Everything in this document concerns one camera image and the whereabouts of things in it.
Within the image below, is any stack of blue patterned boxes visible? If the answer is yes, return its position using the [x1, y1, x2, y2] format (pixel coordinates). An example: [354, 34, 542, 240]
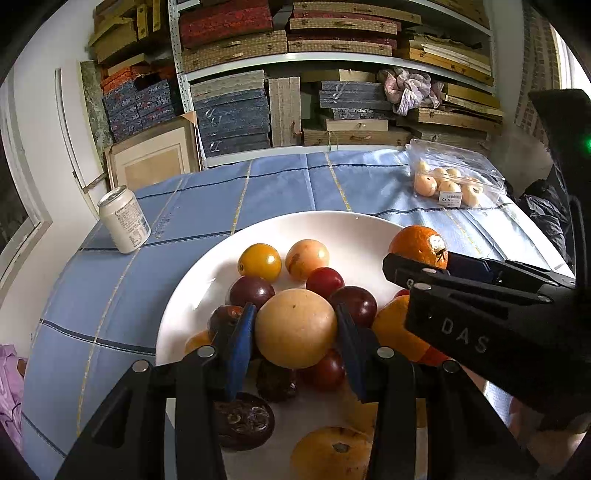
[102, 76, 183, 141]

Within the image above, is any stack of woven tan boxes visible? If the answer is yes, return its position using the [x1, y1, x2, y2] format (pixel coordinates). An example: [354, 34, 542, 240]
[179, 0, 423, 73]

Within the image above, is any white framed window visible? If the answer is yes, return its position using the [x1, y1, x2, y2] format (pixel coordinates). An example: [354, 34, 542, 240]
[0, 74, 54, 287]

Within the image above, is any pink white cloth bundle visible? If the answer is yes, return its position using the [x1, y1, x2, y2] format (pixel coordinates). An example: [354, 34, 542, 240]
[378, 67, 446, 116]

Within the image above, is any dark red plum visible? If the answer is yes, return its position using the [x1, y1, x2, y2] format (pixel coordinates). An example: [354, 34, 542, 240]
[229, 275, 276, 310]
[329, 285, 378, 329]

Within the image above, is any pale grey wooden box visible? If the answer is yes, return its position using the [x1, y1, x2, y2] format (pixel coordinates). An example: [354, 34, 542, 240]
[190, 69, 267, 100]

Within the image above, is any bright window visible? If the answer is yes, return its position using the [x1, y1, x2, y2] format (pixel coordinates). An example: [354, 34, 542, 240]
[551, 23, 591, 93]

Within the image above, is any stack of olive wooden boxes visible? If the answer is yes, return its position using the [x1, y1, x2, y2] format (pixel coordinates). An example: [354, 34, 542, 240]
[88, 0, 174, 65]

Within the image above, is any stack of yellow wooden boxes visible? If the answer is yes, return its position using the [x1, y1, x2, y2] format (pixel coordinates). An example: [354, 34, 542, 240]
[397, 0, 505, 153]

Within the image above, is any light wooden box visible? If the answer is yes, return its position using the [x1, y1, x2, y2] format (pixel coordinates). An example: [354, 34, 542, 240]
[302, 115, 411, 148]

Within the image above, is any orange tangerine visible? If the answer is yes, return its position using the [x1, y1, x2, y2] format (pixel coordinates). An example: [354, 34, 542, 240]
[388, 224, 449, 271]
[371, 295, 451, 367]

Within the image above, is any upright grey wooden box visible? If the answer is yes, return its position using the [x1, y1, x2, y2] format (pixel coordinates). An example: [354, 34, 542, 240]
[268, 76, 303, 147]

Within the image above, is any black bag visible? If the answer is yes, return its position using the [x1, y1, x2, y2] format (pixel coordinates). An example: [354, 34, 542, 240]
[517, 178, 573, 266]

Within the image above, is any orange patterned box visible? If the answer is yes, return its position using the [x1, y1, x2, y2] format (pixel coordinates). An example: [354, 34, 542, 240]
[100, 66, 153, 90]

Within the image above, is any blue checked tablecloth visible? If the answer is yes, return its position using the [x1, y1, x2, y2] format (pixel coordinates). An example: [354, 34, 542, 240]
[21, 148, 573, 480]

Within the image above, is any patterned beige curtain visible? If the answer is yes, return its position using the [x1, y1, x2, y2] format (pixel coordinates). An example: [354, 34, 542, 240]
[512, 4, 561, 134]

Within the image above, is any round orange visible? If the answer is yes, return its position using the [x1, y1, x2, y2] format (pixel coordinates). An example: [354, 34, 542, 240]
[184, 329, 212, 356]

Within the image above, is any pale yellow orange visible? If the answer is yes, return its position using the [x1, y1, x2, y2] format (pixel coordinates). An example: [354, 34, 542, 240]
[255, 288, 338, 369]

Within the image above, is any white wooden board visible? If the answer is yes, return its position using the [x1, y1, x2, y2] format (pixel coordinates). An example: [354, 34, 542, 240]
[54, 67, 109, 192]

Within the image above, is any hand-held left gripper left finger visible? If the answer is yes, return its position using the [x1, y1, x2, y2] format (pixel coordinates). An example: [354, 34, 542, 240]
[55, 302, 258, 480]

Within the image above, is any white oval plate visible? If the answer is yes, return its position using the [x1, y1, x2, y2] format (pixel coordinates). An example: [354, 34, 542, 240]
[156, 210, 430, 480]

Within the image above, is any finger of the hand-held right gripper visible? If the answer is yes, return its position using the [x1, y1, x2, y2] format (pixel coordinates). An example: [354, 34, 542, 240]
[382, 253, 591, 430]
[446, 252, 576, 297]

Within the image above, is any white drink can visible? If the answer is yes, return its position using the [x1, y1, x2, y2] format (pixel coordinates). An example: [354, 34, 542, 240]
[98, 185, 152, 254]

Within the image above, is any pack of small pale apricots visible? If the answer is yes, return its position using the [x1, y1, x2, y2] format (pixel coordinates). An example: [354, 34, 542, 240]
[413, 159, 485, 208]

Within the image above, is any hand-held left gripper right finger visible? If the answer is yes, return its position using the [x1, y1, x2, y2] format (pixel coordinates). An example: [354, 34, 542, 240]
[334, 304, 539, 480]

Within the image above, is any clear plastic clamshell box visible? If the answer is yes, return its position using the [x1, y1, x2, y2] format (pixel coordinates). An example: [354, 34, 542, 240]
[405, 138, 507, 210]

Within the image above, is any white metal shelf rack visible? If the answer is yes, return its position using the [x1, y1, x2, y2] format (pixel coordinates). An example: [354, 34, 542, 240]
[168, 0, 497, 162]

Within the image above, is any stack of dark blue boxes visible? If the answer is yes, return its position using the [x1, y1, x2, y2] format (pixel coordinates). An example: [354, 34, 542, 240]
[193, 90, 271, 158]

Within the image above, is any stack of slate blue boxes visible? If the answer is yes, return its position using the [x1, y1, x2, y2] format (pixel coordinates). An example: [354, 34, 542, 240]
[318, 80, 393, 121]

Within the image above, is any yellow-orange persimmon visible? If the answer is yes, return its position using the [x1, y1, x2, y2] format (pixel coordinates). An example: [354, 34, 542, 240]
[290, 426, 374, 480]

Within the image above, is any mottled green panel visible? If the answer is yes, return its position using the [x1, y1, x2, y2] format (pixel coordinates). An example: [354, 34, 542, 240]
[80, 60, 115, 153]

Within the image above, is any small yellow tomato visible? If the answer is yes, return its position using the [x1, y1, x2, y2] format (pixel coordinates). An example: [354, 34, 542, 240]
[237, 243, 282, 283]

